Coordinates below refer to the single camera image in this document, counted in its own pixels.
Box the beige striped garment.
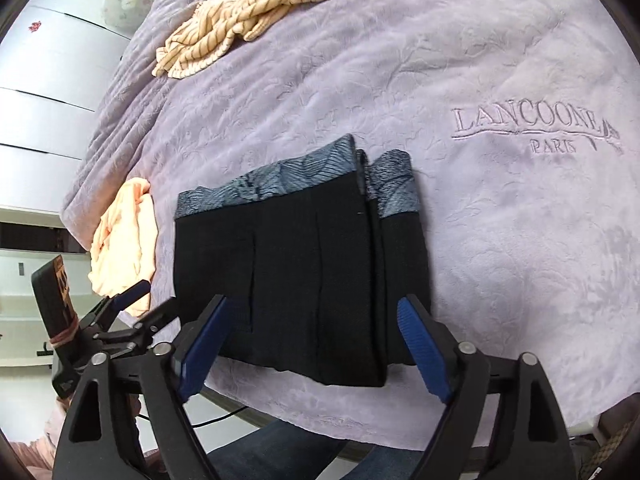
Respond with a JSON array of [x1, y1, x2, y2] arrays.
[[152, 0, 358, 80]]

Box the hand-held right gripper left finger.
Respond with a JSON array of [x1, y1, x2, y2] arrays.
[[52, 294, 236, 480]]

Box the orange cloth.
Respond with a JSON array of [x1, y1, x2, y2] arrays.
[[88, 177, 160, 318]]

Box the lavender embossed blanket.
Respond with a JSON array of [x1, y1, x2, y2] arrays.
[[60, 0, 640, 448]]

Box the person's left forearm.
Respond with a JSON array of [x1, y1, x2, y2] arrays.
[[10, 392, 76, 471]]

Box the floral pillow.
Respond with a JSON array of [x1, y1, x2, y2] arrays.
[[101, 0, 161, 38]]

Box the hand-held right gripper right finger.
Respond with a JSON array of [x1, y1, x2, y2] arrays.
[[396, 294, 573, 480]]

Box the white shelf unit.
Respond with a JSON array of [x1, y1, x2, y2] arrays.
[[0, 205, 91, 368]]

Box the person's leg in jeans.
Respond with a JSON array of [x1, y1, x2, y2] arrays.
[[205, 420, 451, 480]]

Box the black cable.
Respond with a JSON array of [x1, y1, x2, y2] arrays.
[[135, 405, 251, 431]]

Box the white wardrobe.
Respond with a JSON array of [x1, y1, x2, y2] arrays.
[[0, 0, 166, 211]]

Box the black pants with grey lining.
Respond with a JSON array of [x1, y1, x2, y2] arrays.
[[172, 134, 433, 388]]

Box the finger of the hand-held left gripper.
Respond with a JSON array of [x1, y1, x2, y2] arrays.
[[95, 300, 180, 361], [80, 280, 152, 333]]

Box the brown patterned bag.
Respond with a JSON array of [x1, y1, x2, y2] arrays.
[[570, 405, 637, 480]]

